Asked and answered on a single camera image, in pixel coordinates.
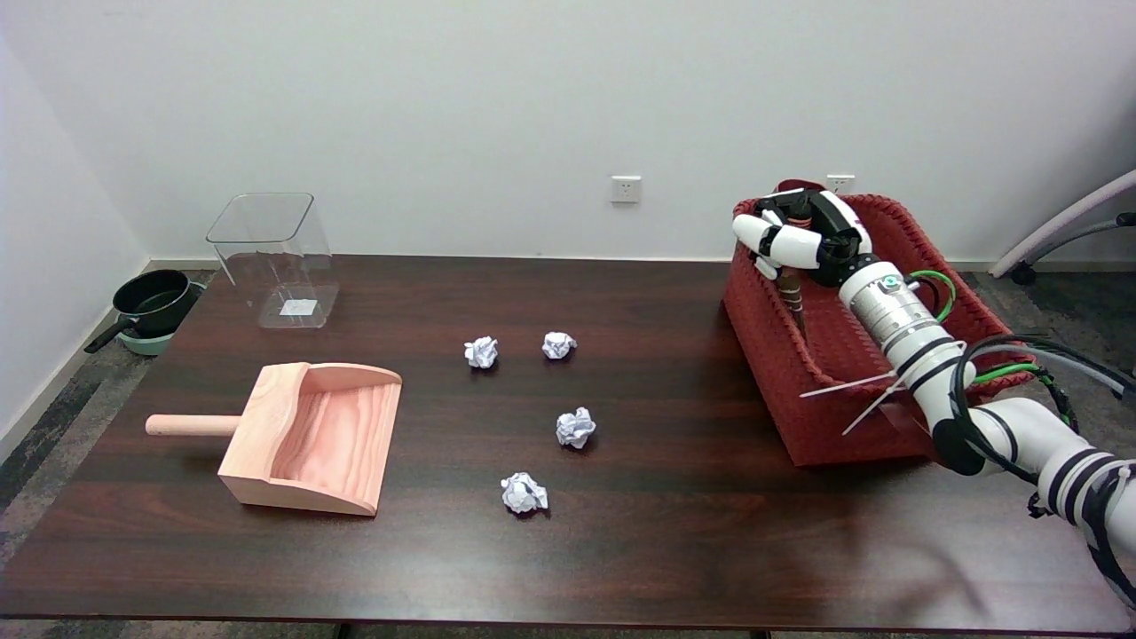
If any green pot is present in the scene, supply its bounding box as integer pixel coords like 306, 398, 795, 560
118, 282, 207, 357

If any white office chair leg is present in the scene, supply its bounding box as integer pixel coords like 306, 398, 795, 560
990, 169, 1136, 286

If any black frying pan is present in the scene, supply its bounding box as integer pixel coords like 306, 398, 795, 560
84, 269, 192, 354

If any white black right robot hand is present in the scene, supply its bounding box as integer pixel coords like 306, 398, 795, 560
732, 186, 875, 288

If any white zip tie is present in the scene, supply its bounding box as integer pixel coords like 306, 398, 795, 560
842, 341, 969, 437
799, 373, 899, 398

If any brown broom with handle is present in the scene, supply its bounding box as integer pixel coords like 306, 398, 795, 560
779, 191, 810, 331

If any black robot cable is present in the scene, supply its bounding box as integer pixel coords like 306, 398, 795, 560
932, 332, 1136, 613

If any wooden dustpan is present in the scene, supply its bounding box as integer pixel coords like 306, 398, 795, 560
146, 361, 403, 517

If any red-brown woven basket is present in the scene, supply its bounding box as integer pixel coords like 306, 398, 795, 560
723, 180, 1036, 468

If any clear plastic bin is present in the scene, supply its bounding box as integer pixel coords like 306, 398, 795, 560
206, 193, 341, 330

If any green robot cable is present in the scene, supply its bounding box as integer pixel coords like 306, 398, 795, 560
909, 270, 1080, 429

